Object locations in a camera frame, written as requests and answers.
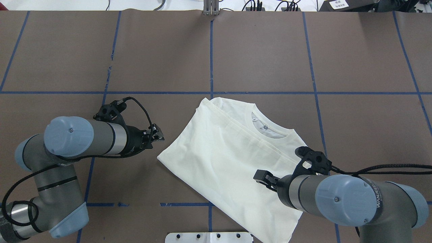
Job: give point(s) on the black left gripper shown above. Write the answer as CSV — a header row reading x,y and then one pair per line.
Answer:
x,y
135,139

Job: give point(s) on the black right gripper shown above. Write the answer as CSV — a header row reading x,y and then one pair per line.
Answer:
x,y
282,186

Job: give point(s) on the cream long-sleeve cat shirt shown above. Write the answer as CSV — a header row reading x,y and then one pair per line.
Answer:
x,y
217,154

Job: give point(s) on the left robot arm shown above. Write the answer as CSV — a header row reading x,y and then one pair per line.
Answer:
x,y
50,198

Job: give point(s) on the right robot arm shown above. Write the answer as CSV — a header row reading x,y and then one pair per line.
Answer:
x,y
384,212

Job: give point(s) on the black power adapter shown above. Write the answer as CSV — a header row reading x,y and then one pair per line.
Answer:
x,y
348,5

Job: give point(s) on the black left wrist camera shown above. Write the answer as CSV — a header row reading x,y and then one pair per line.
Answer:
x,y
111,113

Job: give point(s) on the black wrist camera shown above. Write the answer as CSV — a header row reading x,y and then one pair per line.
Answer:
x,y
111,113
312,162

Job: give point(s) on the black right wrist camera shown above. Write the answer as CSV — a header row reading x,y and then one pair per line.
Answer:
x,y
312,162

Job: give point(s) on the white pillar base plate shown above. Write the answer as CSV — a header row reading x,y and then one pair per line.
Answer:
x,y
210,237

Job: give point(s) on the aluminium frame post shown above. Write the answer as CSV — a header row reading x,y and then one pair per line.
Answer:
x,y
211,7

